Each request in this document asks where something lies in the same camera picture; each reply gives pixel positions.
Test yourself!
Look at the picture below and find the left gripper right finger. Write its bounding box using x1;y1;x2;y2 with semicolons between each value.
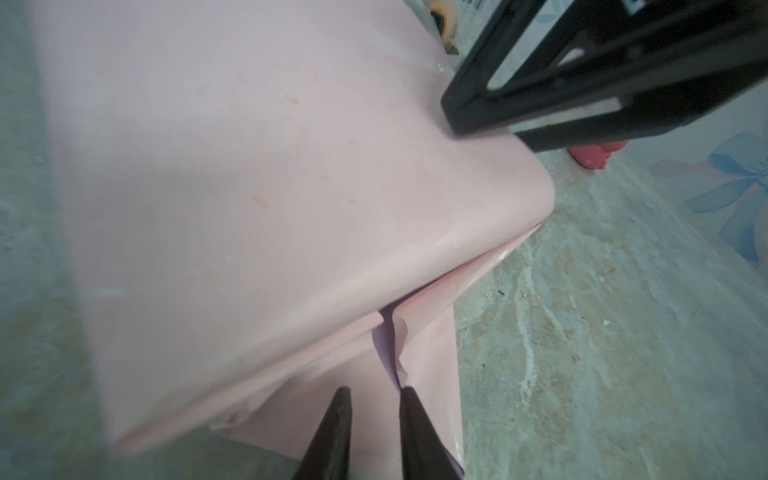
399;387;462;480

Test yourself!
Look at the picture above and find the pink red toy figure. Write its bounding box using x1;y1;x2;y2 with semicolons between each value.
567;140;629;170

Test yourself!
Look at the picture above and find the purple wrapping paper sheet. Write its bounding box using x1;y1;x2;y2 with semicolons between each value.
27;1;555;479

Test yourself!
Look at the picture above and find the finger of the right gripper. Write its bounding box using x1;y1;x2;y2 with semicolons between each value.
441;1;767;136
516;60;767;152

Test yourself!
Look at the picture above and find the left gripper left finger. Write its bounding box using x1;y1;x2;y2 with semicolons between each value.
292;387;353;480

